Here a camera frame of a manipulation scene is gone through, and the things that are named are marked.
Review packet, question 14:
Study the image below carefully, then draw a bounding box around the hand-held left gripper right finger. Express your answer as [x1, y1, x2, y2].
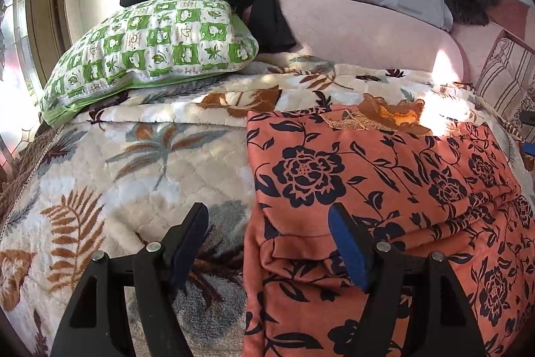
[328, 202, 488, 357]

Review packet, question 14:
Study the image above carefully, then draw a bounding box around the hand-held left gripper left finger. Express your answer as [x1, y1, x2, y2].
[50, 203, 209, 357]

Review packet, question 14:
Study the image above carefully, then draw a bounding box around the orange floral garment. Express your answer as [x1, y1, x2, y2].
[242, 104, 533, 357]

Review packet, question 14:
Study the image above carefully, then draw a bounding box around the striped cushion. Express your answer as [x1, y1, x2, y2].
[474, 35, 535, 140]

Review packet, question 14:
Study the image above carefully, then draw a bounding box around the leaf print quilted blanket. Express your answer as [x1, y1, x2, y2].
[0, 52, 523, 357]

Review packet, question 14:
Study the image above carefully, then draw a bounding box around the green and white checked pillow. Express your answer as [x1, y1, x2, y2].
[39, 0, 260, 127]

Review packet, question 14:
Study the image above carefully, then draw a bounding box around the pink bed sheet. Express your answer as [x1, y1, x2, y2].
[251, 0, 535, 84]

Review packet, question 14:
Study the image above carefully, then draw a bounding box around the wooden framed stained glass window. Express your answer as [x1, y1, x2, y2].
[0, 0, 70, 174]

